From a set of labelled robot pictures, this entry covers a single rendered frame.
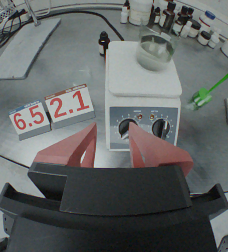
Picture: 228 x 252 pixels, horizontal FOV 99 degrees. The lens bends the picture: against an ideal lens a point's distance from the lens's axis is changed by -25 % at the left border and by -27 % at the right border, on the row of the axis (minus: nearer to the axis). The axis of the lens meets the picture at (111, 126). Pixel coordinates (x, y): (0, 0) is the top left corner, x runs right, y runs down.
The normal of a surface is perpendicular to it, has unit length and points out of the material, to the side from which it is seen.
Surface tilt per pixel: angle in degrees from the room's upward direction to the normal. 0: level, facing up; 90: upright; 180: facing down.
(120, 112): 30
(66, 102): 40
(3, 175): 0
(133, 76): 0
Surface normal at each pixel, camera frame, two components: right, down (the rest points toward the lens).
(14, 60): 0.00, -0.25
